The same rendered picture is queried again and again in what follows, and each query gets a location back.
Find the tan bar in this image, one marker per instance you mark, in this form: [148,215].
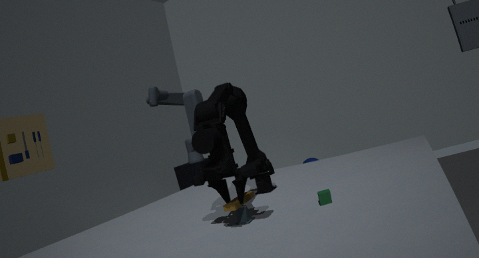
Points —
[235,204]

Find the green cube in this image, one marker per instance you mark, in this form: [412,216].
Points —
[324,197]

